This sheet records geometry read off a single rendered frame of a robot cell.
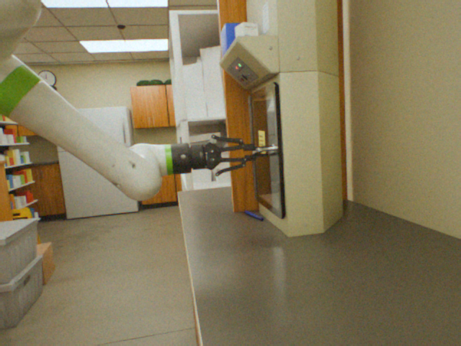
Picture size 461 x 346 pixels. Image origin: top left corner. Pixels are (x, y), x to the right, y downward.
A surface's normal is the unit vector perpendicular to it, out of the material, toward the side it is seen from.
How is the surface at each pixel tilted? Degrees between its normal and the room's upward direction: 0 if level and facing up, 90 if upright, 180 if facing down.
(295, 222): 90
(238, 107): 90
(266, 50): 90
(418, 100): 90
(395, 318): 0
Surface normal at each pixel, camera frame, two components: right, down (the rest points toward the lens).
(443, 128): -0.98, 0.10
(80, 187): 0.18, 0.11
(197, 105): -0.26, 0.19
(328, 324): -0.07, -0.99
